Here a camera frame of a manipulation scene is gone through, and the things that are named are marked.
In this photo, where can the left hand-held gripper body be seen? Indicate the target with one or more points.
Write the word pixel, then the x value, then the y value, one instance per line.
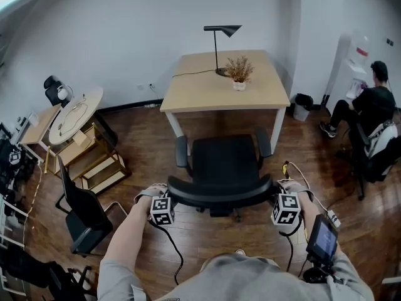
pixel 162 211

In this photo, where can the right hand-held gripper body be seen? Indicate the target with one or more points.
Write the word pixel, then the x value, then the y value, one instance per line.
pixel 286 210

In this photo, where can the black office chair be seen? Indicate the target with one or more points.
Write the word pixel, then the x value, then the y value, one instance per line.
pixel 224 165

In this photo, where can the person's right forearm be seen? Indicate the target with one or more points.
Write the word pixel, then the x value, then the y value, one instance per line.
pixel 308 218

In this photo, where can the person's left forearm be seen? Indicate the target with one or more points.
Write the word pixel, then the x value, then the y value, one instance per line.
pixel 128 234

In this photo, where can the black visitor chair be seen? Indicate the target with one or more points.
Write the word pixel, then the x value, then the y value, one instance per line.
pixel 83 209

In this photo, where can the white jacket on chair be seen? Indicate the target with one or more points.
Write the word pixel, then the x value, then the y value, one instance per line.
pixel 380 136

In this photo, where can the wooden desk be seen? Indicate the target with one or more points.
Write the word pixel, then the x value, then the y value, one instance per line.
pixel 203 92

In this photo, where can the black high-back chair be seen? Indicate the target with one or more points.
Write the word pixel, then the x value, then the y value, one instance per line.
pixel 51 89

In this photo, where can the black desk lamp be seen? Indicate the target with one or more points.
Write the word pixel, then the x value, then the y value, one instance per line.
pixel 230 29

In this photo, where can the white power strip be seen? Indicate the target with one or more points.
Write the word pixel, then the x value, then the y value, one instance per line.
pixel 334 218

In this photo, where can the person's grey shirt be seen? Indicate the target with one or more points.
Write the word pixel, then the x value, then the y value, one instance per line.
pixel 250 281

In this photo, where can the gold metal shelf rack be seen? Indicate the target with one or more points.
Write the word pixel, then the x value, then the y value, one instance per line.
pixel 94 165

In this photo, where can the grey bin with black bag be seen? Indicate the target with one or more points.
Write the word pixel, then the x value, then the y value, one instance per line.
pixel 303 105

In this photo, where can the round light wooden table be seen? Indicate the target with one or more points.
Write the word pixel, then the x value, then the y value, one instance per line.
pixel 72 121

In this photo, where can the dried plant in white pot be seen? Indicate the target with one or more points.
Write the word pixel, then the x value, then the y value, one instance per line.
pixel 239 71

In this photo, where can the small square wooden table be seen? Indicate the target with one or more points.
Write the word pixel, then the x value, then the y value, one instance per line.
pixel 39 124

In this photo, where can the white headphones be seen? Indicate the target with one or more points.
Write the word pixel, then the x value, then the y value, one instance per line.
pixel 63 93

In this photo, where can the white water dispenser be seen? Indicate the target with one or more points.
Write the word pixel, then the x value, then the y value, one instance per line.
pixel 355 64

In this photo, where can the white wall socket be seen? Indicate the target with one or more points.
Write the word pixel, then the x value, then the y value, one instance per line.
pixel 151 84

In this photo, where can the black wall switch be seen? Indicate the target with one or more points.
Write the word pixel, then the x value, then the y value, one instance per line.
pixel 389 42

